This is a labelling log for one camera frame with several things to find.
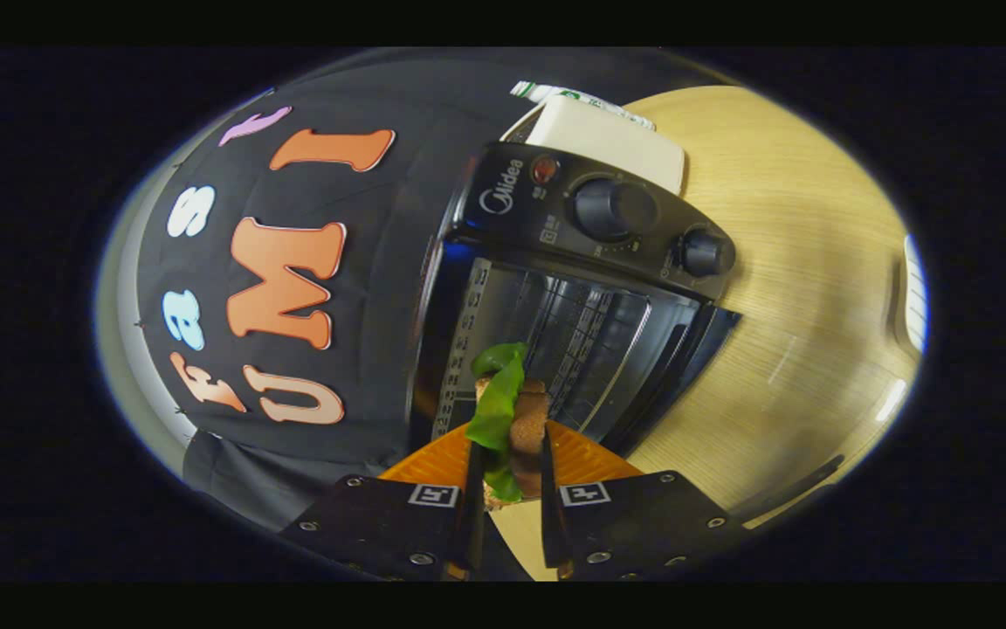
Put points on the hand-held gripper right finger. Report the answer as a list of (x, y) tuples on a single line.
[(625, 528)]

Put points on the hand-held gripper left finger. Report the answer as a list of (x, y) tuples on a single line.
[(398, 528)]

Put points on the sandwich with green lettuce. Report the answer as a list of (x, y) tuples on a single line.
[(503, 402)]

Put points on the black toaster oven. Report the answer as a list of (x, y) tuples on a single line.
[(616, 210)]

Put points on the white pop-up toaster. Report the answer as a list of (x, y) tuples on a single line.
[(608, 140)]

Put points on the black backdrop cloth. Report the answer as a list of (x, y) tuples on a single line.
[(381, 227)]

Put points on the clear plastic water bottle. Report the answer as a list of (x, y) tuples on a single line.
[(590, 100)]

